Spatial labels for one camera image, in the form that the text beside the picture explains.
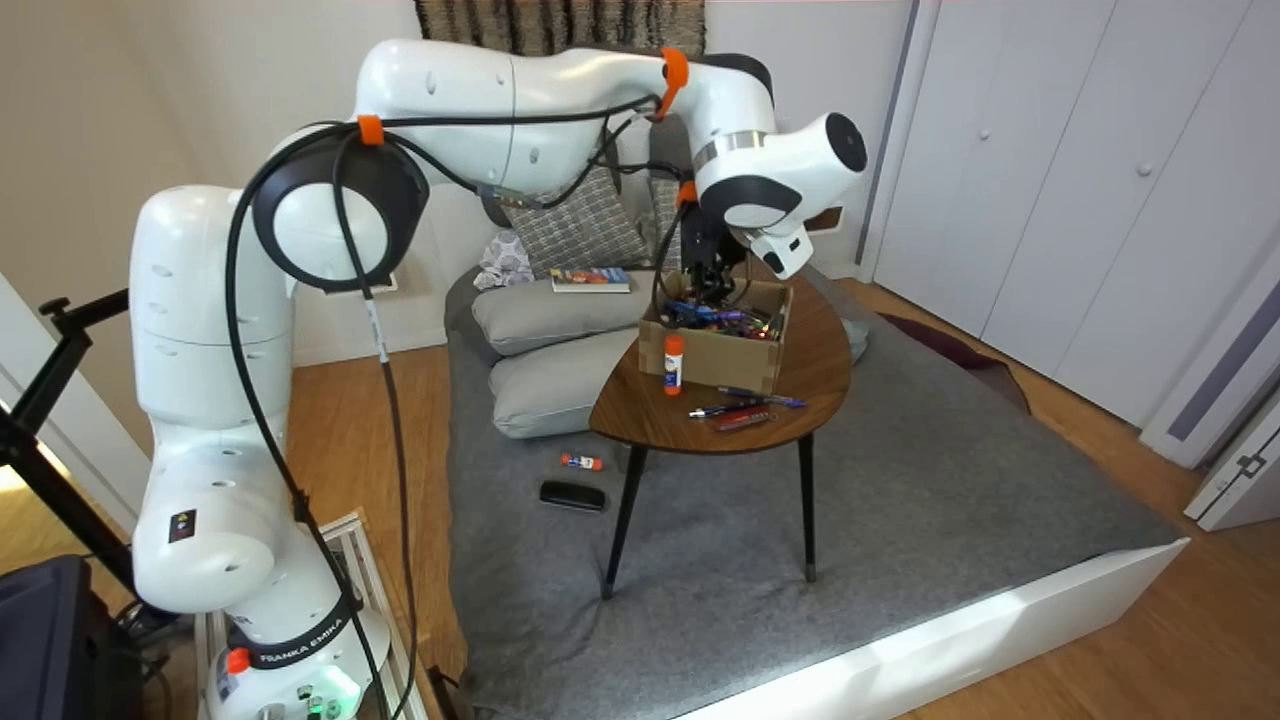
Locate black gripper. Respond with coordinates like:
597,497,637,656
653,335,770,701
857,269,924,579
677,195,752,308

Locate brown cardboard box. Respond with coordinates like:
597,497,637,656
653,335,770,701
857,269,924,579
634,275,796,399

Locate large orange cap glue stick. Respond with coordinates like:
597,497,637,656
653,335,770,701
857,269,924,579
662,331,688,399

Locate blue marker pen white tip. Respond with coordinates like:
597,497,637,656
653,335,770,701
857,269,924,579
685,389,770,424

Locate colourful book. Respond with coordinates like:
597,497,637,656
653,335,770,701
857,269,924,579
550,265,637,299

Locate wooden table black legs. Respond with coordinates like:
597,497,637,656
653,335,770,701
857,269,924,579
585,249,857,600

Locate patterned grey cushion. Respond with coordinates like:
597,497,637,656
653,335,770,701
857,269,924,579
502,158,688,279

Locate grey pillow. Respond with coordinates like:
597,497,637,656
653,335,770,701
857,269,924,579
467,272,662,358
485,329,643,444

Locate white crumpled cloth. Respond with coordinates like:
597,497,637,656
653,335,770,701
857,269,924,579
472,227,539,293

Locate black glasses case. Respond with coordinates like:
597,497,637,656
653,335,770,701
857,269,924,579
538,475,613,510

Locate grey sofa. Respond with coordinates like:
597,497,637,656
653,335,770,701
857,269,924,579
440,244,1193,720

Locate white closet doors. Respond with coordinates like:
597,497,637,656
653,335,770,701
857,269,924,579
865,0,1280,432

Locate white door grey stripe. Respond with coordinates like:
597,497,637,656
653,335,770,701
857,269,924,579
1138,244,1280,471

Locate white cabinet door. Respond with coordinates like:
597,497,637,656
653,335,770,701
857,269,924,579
1179,397,1280,535

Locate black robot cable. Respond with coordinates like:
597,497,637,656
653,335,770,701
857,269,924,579
221,95,704,720

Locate white bed frame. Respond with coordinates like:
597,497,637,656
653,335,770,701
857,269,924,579
677,535,1193,720

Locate black camera tripod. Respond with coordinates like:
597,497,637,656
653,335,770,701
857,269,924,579
0,284,140,593

